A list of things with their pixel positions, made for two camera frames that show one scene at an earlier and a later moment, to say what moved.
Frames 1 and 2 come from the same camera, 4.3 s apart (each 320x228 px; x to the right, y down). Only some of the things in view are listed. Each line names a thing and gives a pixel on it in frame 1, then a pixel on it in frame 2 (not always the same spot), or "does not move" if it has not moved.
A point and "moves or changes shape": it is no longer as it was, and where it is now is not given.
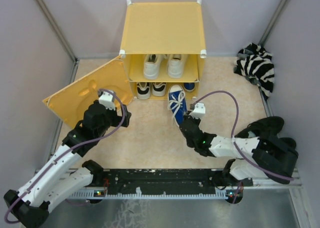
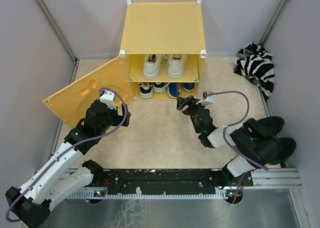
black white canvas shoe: [159, 89] moves or changes shape
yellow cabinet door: [68, 104] does not move
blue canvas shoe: [177, 102] moves or changes shape
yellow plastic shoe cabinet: [164, 41] does not move
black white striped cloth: [254, 62] does not move
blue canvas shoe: [189, 86] does not move
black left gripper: [118, 119] does not move
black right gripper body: [195, 120] -> [191, 110]
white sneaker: [151, 66] does not move
